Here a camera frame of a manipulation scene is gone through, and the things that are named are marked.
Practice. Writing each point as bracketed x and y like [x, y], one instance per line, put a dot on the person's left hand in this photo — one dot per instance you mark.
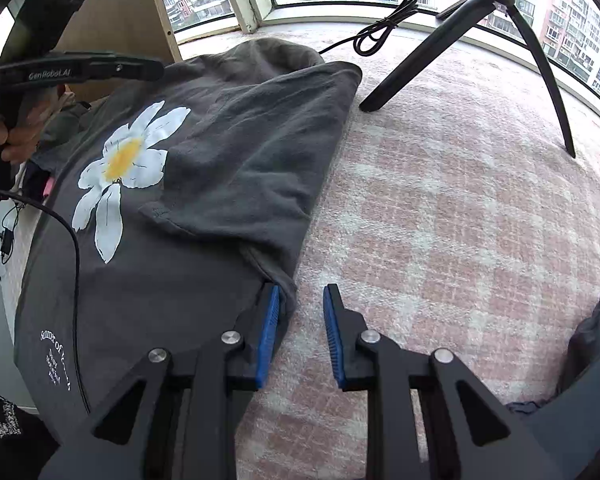
[20, 147]

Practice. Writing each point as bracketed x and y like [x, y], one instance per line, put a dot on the black tripod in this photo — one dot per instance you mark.
[430, 40]

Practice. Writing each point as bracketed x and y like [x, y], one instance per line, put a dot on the light wooden board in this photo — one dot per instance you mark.
[125, 15]

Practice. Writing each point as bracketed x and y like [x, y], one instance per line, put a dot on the pink folded garment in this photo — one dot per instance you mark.
[49, 187]

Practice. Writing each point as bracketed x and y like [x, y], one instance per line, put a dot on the black power adapter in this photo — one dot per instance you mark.
[6, 242]

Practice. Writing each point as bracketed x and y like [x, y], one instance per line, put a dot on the person's black tweed jacket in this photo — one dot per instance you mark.
[10, 435]

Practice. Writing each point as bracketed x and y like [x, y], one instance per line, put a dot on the grey flower-print t-shirt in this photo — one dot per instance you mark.
[220, 160]

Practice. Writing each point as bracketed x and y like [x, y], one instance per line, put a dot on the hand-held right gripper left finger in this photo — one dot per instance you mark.
[267, 340]

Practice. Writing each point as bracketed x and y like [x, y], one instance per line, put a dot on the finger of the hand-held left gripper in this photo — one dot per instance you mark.
[140, 69]

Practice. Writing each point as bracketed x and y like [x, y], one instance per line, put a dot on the pink plaid blanket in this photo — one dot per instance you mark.
[455, 235]

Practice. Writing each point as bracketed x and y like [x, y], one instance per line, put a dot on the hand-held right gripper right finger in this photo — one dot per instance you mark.
[332, 340]

